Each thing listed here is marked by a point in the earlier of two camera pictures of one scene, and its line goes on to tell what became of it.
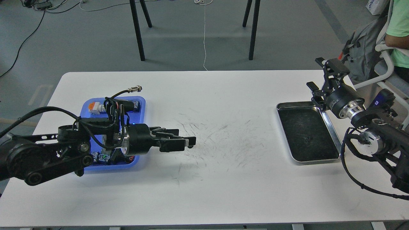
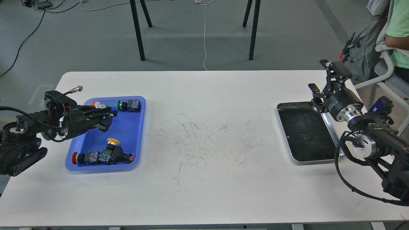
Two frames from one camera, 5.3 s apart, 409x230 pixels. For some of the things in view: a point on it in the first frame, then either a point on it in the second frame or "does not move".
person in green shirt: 397,38 does not move
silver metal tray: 308,133 does not move
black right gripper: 343,100 does not move
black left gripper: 140,139 to 81,119
